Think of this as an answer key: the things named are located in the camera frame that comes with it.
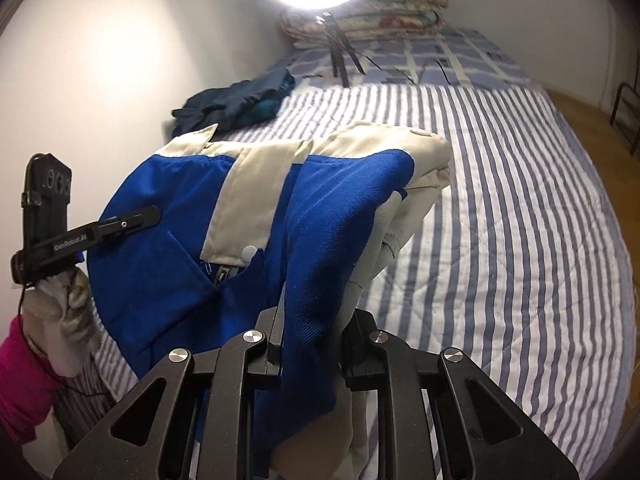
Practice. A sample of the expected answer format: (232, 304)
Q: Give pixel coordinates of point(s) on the dark teal crumpled garment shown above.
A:
(245, 103)

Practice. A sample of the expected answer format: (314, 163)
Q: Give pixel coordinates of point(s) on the blue checked bed sheet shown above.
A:
(452, 57)

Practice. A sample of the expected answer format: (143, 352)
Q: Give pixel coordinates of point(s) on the blue and cream jacket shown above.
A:
(300, 224)

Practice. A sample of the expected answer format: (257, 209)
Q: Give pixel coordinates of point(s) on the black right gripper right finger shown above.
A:
(361, 362)

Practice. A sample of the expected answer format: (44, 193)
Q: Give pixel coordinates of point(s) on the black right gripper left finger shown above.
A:
(269, 363)

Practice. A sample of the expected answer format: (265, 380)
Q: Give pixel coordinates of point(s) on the blue white striped quilt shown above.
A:
(521, 262)

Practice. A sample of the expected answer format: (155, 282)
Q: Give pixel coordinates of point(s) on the left hand beige knit glove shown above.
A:
(59, 321)

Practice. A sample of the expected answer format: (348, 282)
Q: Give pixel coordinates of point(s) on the pink left sleeve forearm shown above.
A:
(28, 387)

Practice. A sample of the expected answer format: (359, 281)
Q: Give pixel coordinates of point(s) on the black clothes rack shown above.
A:
(625, 115)

